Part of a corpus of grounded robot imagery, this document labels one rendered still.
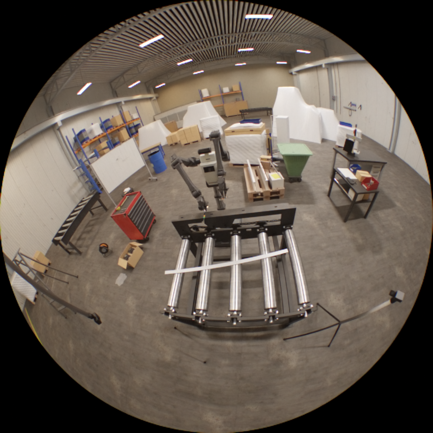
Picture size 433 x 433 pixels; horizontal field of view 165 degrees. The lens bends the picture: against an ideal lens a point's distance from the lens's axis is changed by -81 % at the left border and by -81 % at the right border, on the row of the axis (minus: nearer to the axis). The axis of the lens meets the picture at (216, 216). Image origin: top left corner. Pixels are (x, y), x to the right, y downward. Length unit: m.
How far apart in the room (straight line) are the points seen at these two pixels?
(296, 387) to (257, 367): 0.64
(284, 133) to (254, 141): 0.97
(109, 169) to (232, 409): 6.25
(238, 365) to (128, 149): 6.19
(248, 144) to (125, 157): 4.09
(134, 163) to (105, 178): 1.23
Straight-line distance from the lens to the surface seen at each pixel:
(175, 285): 1.53
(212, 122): 9.23
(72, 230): 5.62
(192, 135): 9.40
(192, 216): 1.60
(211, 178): 2.00
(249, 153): 4.66
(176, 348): 2.44
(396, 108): 11.52
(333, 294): 2.52
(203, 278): 1.44
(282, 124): 4.70
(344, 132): 7.50
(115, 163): 5.52
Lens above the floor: 2.18
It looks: 42 degrees down
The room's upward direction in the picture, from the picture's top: 17 degrees counter-clockwise
